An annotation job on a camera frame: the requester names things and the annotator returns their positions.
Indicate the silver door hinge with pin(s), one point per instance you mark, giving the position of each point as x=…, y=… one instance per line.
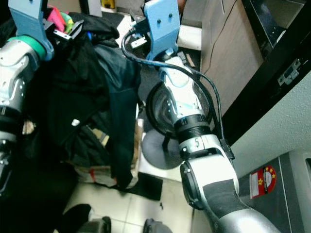
x=290, y=72

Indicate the black garment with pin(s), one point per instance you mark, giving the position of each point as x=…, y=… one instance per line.
x=73, y=97

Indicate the black door frame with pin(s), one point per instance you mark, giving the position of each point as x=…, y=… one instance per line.
x=272, y=63

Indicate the black round floor fan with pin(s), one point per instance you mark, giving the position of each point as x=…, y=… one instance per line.
x=158, y=116

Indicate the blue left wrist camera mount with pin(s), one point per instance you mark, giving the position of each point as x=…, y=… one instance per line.
x=29, y=19

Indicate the green cloth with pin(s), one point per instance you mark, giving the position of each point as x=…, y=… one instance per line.
x=69, y=22

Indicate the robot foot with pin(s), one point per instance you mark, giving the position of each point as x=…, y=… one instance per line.
x=99, y=225
x=158, y=227

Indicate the black robot left leg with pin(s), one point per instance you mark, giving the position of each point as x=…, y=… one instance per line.
x=77, y=219

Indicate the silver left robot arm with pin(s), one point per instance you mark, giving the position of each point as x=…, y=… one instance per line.
x=13, y=68

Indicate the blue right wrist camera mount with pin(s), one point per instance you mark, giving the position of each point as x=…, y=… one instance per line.
x=163, y=24

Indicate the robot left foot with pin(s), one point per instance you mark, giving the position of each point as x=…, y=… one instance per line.
x=99, y=225

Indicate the black floor mat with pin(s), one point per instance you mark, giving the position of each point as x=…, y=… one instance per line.
x=148, y=187

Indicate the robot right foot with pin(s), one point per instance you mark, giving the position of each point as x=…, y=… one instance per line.
x=158, y=227

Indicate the cardboard box with tape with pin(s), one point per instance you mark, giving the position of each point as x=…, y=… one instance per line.
x=95, y=174

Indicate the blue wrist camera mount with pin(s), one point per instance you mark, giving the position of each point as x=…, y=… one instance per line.
x=163, y=24
x=29, y=19

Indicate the dark teal garment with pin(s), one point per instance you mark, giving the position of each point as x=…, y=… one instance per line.
x=124, y=107

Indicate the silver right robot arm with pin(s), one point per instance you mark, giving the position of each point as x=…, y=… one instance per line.
x=204, y=155

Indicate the red round sticker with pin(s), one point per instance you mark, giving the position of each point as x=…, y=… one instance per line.
x=265, y=180

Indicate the pink cloth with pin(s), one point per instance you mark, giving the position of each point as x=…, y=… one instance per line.
x=56, y=17

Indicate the brown wooden cabinet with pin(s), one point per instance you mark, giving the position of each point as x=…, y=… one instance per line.
x=231, y=48

